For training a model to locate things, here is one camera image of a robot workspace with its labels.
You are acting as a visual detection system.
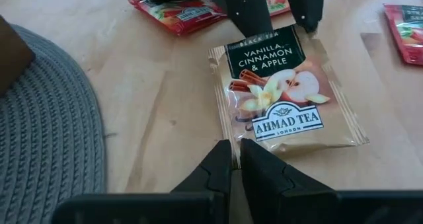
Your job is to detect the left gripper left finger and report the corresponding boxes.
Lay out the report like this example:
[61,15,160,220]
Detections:
[52,139,234,224]

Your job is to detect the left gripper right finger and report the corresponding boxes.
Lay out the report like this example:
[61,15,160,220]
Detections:
[239,137,423,224]

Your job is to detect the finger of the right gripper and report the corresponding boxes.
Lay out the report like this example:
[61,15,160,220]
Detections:
[284,0,327,34]
[143,0,276,38]

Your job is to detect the red strawberry tea packet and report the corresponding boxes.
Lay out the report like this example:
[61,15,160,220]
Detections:
[128,0,229,36]
[262,0,292,17]
[383,4,423,66]

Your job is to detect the beige vanilla tea packet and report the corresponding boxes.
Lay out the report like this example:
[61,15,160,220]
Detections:
[208,24,370,168]

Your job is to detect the wooden three-compartment tray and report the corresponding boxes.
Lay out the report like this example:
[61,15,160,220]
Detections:
[0,15,36,98]

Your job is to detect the round grey woven placemat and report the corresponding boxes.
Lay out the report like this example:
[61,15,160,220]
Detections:
[0,24,107,224]

